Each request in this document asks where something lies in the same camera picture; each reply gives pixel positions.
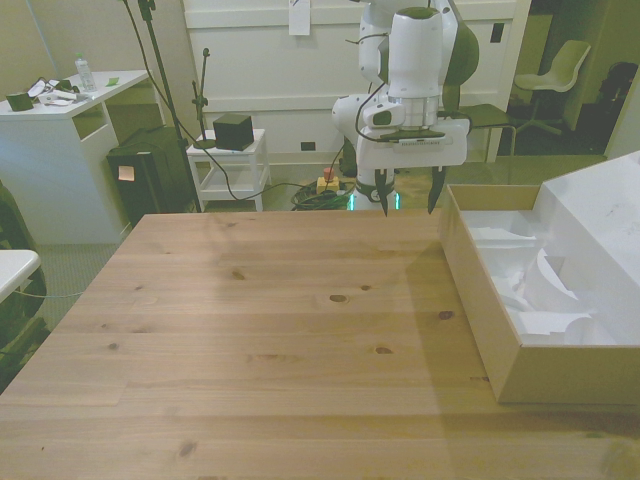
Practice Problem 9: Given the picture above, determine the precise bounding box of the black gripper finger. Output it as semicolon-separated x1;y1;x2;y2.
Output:
427;166;448;216
374;168;393;218

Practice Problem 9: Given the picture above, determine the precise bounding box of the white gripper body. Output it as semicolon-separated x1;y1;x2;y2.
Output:
356;117;472;172

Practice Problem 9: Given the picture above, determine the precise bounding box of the cardboard box with white lid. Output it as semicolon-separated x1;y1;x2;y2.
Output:
437;149;640;407

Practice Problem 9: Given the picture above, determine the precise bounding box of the black cube box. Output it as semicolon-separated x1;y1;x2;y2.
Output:
212;113;253;152

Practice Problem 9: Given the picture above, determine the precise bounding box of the dark seat chair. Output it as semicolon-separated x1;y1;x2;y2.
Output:
455;103;519;162

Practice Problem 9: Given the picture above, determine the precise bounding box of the yellow emergency stop button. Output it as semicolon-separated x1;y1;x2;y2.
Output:
316;168;342;195

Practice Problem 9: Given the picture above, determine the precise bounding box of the white swivel chair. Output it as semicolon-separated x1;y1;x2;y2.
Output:
513;39;592;135

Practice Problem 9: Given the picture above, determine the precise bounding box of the white small side table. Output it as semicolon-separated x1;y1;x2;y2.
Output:
185;128;273;213

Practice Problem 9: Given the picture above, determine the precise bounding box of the white crumpled packing paper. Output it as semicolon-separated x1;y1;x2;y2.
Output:
459;209;619;348

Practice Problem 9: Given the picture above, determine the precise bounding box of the black bag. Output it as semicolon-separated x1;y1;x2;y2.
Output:
596;61;640;107

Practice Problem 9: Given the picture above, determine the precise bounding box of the white paper sheet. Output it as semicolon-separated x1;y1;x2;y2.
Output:
288;0;312;37

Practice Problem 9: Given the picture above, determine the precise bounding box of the black microphone stand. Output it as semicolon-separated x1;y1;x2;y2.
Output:
191;47;219;151

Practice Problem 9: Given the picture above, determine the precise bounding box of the black computer tower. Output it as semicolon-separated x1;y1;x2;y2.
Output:
105;128;195;229

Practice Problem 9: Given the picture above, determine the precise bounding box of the black tripod stand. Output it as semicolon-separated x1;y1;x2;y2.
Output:
119;0;203;214

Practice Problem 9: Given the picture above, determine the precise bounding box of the clear plastic water bottle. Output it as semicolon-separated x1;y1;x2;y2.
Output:
74;52;98;94

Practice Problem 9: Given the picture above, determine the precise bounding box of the white papers pile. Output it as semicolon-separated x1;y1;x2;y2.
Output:
38;85;92;108

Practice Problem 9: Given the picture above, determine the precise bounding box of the white desk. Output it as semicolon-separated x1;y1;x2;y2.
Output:
0;69;167;246

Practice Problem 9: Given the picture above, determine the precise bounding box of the white rounded table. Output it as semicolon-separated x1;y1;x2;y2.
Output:
0;249;41;303

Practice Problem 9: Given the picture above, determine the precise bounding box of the black cable bundle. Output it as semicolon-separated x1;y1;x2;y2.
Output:
290;180;357;212

